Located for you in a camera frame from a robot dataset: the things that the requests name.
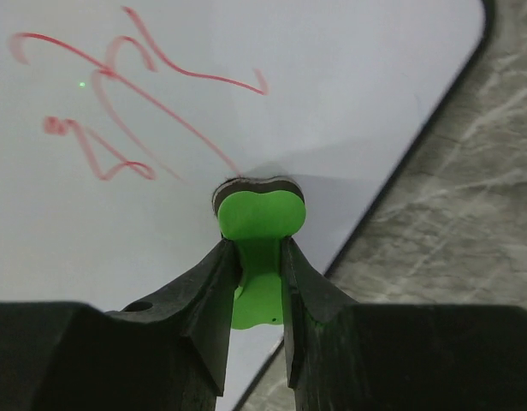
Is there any white whiteboard black frame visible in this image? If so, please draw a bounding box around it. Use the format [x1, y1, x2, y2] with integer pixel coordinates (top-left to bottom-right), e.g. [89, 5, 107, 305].
[0, 1, 489, 410]

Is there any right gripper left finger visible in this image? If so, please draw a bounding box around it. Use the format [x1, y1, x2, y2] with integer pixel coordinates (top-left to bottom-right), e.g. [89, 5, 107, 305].
[0, 240, 240, 410]

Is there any green whiteboard eraser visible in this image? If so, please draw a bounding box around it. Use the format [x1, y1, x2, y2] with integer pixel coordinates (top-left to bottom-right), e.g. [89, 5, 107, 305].
[212, 176, 306, 330]

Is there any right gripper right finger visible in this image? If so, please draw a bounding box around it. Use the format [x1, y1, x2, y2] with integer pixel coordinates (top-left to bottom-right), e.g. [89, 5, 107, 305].
[281, 239, 527, 410]

